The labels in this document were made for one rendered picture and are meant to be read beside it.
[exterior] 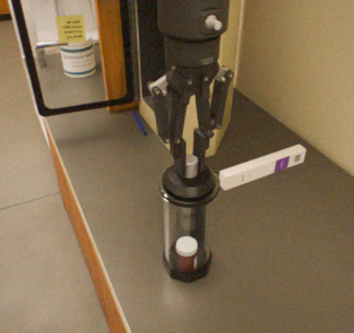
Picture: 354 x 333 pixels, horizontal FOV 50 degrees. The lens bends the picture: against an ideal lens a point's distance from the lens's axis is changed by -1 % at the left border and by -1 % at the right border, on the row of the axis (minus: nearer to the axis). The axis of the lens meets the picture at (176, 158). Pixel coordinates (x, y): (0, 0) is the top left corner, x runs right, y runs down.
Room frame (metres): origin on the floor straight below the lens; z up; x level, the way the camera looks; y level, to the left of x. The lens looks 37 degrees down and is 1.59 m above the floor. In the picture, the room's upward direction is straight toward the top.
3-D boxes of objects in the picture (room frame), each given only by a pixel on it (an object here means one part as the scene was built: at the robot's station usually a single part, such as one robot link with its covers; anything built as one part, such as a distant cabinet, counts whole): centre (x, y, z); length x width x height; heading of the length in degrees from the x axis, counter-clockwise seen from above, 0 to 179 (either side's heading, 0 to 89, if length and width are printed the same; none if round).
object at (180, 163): (0.50, -0.01, 1.23); 0.03 x 0.01 x 0.07; 26
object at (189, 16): (0.50, -0.02, 1.46); 0.12 x 0.09 x 0.06; 26
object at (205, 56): (0.51, -0.02, 1.38); 0.08 x 0.07 x 0.09; 116
